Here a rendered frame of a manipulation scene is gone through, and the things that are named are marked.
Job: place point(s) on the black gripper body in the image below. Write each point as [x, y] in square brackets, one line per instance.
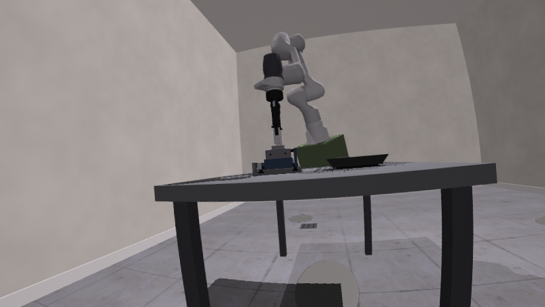
[274, 95]

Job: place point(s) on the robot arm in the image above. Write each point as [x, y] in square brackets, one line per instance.
[276, 76]

